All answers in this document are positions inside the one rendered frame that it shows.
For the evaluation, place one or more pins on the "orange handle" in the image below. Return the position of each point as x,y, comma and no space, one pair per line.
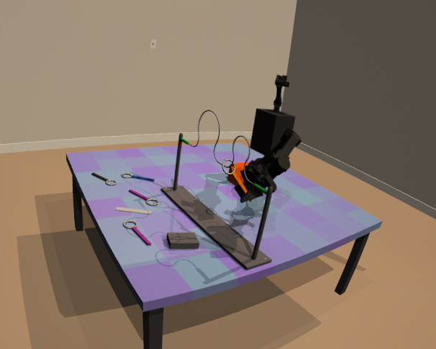
237,179

